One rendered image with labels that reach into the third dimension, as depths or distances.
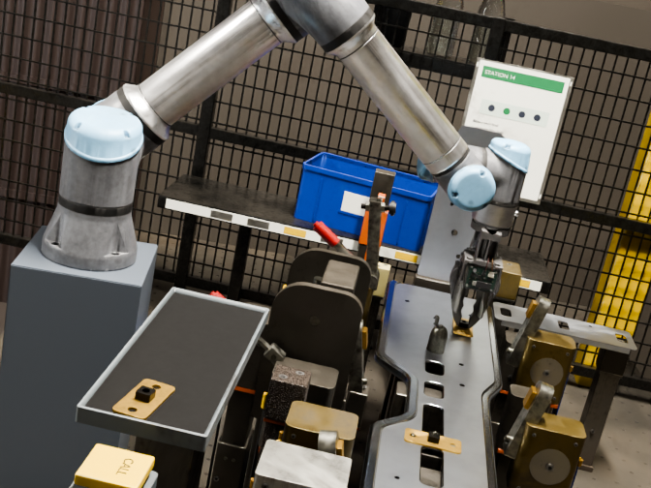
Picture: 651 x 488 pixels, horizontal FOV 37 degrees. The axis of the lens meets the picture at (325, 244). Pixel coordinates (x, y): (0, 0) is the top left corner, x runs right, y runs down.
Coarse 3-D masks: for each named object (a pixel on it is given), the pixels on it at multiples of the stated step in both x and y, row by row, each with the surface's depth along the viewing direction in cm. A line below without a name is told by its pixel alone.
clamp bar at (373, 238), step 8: (376, 200) 179; (392, 200) 179; (360, 208) 180; (368, 208) 179; (376, 208) 178; (384, 208) 179; (392, 208) 178; (368, 216) 179; (376, 216) 179; (368, 224) 179; (376, 224) 179; (368, 232) 180; (376, 232) 180; (368, 240) 180; (376, 240) 180; (368, 248) 181; (376, 248) 180; (368, 256) 181; (376, 256) 181; (376, 264) 181; (376, 272) 182
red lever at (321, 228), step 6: (318, 222) 182; (318, 228) 181; (324, 228) 182; (324, 234) 182; (330, 234) 182; (330, 240) 182; (336, 240) 182; (330, 246) 183; (336, 246) 182; (342, 246) 182; (342, 252) 183; (348, 252) 183
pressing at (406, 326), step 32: (416, 288) 202; (384, 320) 181; (416, 320) 185; (448, 320) 188; (480, 320) 192; (384, 352) 167; (416, 352) 170; (448, 352) 173; (480, 352) 176; (416, 384) 157; (448, 384) 161; (480, 384) 163; (416, 416) 148; (448, 416) 150; (480, 416) 152; (384, 448) 136; (416, 448) 138; (480, 448) 142; (384, 480) 128; (416, 480) 130; (448, 480) 132; (480, 480) 133
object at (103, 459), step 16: (96, 448) 93; (112, 448) 94; (96, 464) 91; (112, 464) 91; (128, 464) 92; (144, 464) 92; (80, 480) 89; (96, 480) 89; (112, 480) 89; (128, 480) 89; (144, 480) 91
